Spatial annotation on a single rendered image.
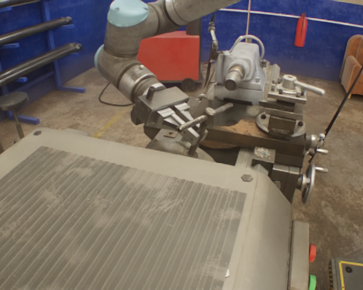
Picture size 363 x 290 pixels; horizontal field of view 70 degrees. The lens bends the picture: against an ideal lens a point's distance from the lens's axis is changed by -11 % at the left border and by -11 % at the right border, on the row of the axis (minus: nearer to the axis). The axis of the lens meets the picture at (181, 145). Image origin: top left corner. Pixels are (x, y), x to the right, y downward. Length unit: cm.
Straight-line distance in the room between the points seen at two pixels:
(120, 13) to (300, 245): 57
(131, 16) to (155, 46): 330
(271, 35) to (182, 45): 185
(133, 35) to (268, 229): 51
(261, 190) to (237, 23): 490
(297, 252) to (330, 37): 494
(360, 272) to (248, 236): 143
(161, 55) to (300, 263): 373
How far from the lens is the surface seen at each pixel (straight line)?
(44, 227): 36
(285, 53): 526
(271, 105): 126
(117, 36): 69
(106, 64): 74
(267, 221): 37
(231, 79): 139
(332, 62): 536
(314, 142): 147
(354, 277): 170
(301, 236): 44
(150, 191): 37
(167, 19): 76
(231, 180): 40
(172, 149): 67
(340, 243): 227
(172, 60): 400
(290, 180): 138
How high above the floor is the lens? 159
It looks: 33 degrees down
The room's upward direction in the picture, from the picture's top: straight up
